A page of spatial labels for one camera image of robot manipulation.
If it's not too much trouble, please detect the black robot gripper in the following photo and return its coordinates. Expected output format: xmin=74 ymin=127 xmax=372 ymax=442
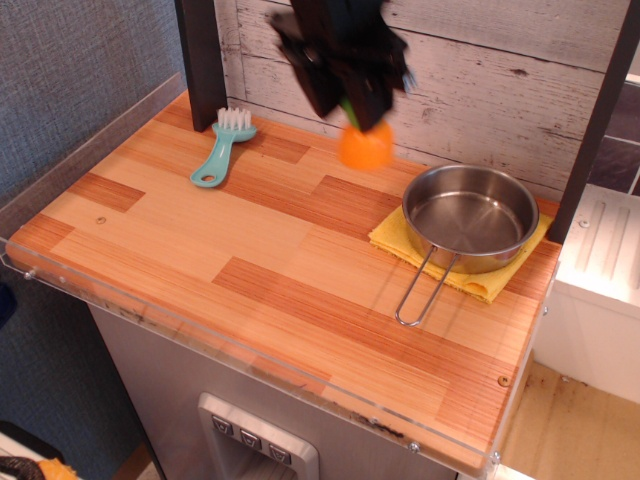
xmin=269 ymin=1 xmax=416 ymax=132

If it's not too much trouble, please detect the orange toy fruit green top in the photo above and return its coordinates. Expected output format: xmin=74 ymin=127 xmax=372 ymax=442
xmin=337 ymin=97 xmax=394 ymax=171

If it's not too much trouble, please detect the teal dish brush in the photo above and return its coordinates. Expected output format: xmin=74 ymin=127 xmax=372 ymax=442
xmin=190 ymin=108 xmax=257 ymax=188

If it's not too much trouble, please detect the yellow folded cloth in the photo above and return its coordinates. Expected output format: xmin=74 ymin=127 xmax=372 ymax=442
xmin=368 ymin=207 xmax=553 ymax=304

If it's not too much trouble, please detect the stainless steel pan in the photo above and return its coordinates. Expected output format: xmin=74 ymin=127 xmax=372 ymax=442
xmin=395 ymin=165 xmax=540 ymax=327

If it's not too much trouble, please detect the white toy sink unit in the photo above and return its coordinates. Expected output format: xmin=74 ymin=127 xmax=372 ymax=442
xmin=533 ymin=185 xmax=639 ymax=402

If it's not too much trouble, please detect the grey toy fridge cabinet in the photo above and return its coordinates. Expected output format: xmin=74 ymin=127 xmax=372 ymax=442
xmin=90 ymin=307 xmax=457 ymax=479

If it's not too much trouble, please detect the clear acrylic left guard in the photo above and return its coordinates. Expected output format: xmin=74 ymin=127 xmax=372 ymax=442
xmin=1 ymin=73 xmax=186 ymax=240

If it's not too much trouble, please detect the clear acrylic guard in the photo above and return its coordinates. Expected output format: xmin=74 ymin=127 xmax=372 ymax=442
xmin=1 ymin=73 xmax=186 ymax=240
xmin=2 ymin=241 xmax=504 ymax=479

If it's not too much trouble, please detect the silver water dispenser panel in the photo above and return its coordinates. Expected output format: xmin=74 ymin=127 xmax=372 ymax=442
xmin=198 ymin=392 xmax=320 ymax=479

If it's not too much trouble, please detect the clear acrylic front guard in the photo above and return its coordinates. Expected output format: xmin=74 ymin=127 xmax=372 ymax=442
xmin=2 ymin=241 xmax=504 ymax=479

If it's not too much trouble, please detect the yellow object at corner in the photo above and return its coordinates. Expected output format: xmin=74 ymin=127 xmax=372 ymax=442
xmin=37 ymin=458 xmax=79 ymax=480

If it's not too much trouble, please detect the dark left post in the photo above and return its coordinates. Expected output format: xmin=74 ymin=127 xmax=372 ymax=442
xmin=174 ymin=0 xmax=227 ymax=132

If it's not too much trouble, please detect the dark post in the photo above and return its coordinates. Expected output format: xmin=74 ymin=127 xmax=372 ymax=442
xmin=174 ymin=0 xmax=227 ymax=132
xmin=548 ymin=0 xmax=639 ymax=244

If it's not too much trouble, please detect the dark right post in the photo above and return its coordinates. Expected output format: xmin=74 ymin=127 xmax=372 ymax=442
xmin=548 ymin=0 xmax=639 ymax=244

